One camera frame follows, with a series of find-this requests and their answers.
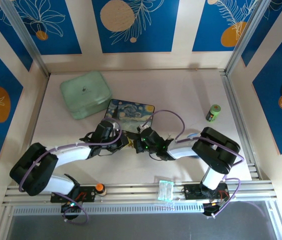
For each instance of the aluminium front rail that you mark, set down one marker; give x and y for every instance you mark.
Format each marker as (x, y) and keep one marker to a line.
(131, 192)

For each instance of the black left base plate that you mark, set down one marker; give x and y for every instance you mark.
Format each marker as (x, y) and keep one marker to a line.
(88, 193)

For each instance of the mint green zip case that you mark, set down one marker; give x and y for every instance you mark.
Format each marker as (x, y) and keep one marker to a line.
(84, 93)

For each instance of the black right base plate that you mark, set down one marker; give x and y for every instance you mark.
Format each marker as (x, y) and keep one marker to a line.
(192, 192)

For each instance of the green cylindrical battery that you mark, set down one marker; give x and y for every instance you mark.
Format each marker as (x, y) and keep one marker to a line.
(214, 113)

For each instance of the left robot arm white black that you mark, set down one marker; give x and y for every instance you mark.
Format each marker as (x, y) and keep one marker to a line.
(71, 153)

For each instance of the aluminium side rail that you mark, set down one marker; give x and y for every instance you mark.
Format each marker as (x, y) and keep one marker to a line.
(236, 107)

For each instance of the aluminium frame post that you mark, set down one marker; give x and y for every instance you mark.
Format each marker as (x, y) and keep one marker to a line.
(243, 40)
(28, 37)

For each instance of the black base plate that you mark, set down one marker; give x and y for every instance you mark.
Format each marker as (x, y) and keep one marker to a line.
(192, 192)
(88, 193)

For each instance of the clear plastic bag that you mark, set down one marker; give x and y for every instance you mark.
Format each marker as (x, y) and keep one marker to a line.
(166, 191)

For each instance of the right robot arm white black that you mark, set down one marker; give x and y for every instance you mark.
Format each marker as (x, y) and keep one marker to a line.
(218, 150)

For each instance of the starry night print pad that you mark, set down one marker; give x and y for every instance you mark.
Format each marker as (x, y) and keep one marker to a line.
(131, 110)

